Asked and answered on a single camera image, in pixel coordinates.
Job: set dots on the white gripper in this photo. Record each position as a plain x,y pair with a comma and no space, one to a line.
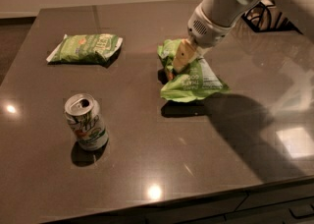
205,33

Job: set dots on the light green rice chip bag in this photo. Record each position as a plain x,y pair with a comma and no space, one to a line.
196,82

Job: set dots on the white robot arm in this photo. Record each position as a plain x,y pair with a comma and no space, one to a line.
212,20

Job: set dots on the dark green chip bag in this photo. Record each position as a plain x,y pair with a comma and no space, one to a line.
86,49

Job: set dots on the white green soda can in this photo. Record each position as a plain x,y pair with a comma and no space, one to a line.
83,116

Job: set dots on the black wire basket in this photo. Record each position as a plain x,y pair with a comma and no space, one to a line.
267,18

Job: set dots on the dark cabinet drawer handle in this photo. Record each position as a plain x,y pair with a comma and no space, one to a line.
302,211

